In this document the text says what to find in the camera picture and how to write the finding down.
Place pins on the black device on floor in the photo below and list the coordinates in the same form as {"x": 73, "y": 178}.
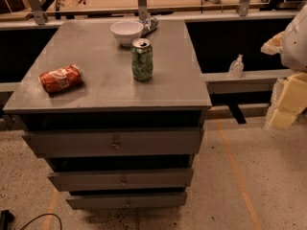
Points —
{"x": 6, "y": 217}

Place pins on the white bowl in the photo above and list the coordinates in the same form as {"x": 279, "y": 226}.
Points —
{"x": 125, "y": 32}

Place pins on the top grey drawer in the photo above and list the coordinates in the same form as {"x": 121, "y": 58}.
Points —
{"x": 94, "y": 143}

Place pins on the red crushed soda can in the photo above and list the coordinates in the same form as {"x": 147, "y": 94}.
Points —
{"x": 61, "y": 79}

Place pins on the grey drawer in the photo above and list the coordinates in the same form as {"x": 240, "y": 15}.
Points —
{"x": 121, "y": 180}
{"x": 94, "y": 143}
{"x": 147, "y": 200}

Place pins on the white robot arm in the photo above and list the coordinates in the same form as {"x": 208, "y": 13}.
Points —
{"x": 291, "y": 44}

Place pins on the clear plastic water bottle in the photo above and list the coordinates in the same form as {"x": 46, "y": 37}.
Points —
{"x": 149, "y": 25}

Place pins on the green soda can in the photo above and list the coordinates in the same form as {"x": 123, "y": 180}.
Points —
{"x": 142, "y": 59}

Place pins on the yellow foam block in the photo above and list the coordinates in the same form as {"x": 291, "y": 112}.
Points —
{"x": 288, "y": 100}

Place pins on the clear hand sanitizer bottle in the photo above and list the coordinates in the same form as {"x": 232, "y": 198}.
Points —
{"x": 236, "y": 67}

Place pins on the bottom grey drawer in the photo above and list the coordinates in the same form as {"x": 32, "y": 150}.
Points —
{"x": 147, "y": 200}

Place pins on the middle grey drawer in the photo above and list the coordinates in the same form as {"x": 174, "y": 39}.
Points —
{"x": 121, "y": 180}

